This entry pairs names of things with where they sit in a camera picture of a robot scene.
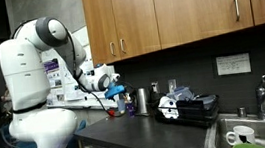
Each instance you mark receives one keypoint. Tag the clear plastic container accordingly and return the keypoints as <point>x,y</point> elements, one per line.
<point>181,93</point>

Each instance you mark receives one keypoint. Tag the poster with purple heading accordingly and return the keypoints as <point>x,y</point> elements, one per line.
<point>54,83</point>

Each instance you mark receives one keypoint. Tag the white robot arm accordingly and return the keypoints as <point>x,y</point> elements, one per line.
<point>25,79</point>

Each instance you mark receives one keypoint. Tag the small metal cup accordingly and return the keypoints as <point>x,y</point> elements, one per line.
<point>242,112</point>

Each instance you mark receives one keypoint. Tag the white mug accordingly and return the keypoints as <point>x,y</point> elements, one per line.
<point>243,134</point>

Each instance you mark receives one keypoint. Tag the wall power outlet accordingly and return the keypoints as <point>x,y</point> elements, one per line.
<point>155,87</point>
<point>172,85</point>

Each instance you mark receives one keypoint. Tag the black jar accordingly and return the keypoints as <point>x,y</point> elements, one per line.
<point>155,97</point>

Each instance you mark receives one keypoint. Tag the white poster with dark pictures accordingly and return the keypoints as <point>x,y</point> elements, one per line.
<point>70,91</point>

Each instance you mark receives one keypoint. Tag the white plate with blue dots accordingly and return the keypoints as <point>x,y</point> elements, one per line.
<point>168,108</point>

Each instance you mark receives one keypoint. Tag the small red plastic object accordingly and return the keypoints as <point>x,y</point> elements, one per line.
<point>111,113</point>

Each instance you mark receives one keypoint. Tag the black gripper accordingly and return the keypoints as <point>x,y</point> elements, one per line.
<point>123,96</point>

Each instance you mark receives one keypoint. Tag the green bowl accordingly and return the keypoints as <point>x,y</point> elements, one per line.
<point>248,147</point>

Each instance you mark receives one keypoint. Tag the black dish rack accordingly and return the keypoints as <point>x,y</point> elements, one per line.
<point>197,110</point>

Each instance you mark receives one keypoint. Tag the wooden upper cabinets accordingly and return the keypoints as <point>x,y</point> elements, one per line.
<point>182,8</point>

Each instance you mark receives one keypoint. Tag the white paper wall notice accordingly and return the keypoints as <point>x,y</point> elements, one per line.
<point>233,64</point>

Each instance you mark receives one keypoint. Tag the whiteboard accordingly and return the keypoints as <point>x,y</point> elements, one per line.
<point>81,39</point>

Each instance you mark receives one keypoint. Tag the stainless steel thermos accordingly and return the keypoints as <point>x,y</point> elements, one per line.
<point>141,101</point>

